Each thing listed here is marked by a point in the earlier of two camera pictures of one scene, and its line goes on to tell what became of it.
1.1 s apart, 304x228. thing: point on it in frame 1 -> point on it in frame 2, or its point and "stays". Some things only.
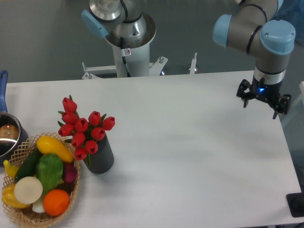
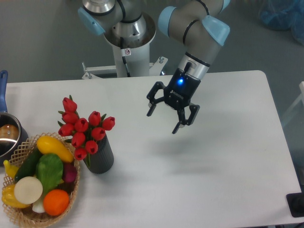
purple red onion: x=70 y=172 stays
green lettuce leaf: x=50 y=169 stays
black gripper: x=269 y=92 -> x=178 y=93
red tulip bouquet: x=84 y=133 stays
